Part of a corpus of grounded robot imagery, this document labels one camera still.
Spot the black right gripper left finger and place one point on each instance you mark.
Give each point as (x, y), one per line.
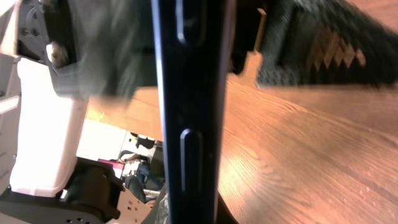
(160, 212)

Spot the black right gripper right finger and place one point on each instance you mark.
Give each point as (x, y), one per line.
(224, 216)

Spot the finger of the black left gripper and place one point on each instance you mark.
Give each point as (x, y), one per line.
(314, 43)

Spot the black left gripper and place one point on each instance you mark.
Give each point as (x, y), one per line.
(104, 48)

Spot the blue screen smartphone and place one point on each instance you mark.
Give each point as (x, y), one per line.
(193, 45)

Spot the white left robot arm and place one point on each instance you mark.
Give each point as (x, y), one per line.
(270, 111)

